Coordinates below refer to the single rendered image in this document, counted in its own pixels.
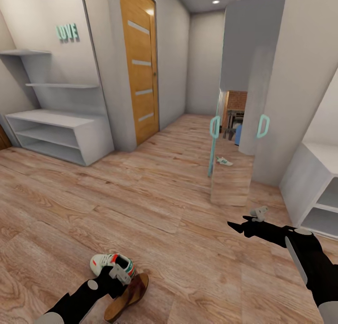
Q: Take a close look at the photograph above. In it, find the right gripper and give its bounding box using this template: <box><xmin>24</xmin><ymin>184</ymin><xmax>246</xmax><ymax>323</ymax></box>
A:
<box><xmin>227</xmin><ymin>216</ymin><xmax>274</xmax><ymax>241</ymax></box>

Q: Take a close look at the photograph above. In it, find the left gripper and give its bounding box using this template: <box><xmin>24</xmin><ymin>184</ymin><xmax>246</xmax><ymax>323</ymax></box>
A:
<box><xmin>98</xmin><ymin>266</ymin><xmax>128</xmax><ymax>299</ymax></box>

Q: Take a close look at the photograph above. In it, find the sandal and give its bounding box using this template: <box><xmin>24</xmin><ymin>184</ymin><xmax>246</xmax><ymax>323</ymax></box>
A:
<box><xmin>104</xmin><ymin>273</ymin><xmax>149</xmax><ymax>324</ymax></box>

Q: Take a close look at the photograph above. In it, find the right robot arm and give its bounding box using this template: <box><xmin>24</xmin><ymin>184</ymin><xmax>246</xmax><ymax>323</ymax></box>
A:
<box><xmin>227</xmin><ymin>206</ymin><xmax>338</xmax><ymax>324</ymax></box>

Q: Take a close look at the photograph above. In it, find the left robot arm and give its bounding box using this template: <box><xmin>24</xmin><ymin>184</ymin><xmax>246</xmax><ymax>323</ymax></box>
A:
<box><xmin>33</xmin><ymin>264</ymin><xmax>131</xmax><ymax>324</ymax></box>

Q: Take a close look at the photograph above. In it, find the gym shoe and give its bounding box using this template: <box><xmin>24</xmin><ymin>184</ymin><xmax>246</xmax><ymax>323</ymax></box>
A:
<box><xmin>90</xmin><ymin>253</ymin><xmax>136</xmax><ymax>279</ymax></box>

